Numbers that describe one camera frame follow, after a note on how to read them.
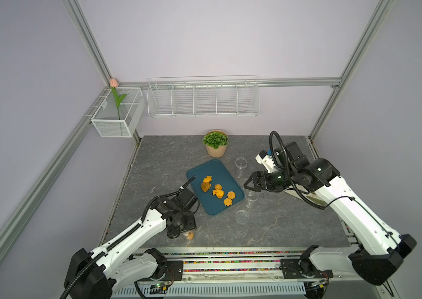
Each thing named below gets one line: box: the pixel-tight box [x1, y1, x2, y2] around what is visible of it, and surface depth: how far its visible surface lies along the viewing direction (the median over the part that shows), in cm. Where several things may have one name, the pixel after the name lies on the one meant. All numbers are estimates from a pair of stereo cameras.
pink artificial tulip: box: [109, 77, 127, 121], surface depth 92 cm
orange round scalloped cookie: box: [227, 191, 236, 200], surface depth 96 cm
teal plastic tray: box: [186, 159, 244, 216], surface depth 98 cm
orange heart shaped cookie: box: [201, 182, 212, 193], surface depth 98 cm
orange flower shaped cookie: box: [223, 197, 233, 207], surface depth 93 cm
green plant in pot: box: [202, 129, 229, 158], surface depth 101 cm
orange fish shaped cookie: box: [212, 189, 225, 199], surface depth 96 cm
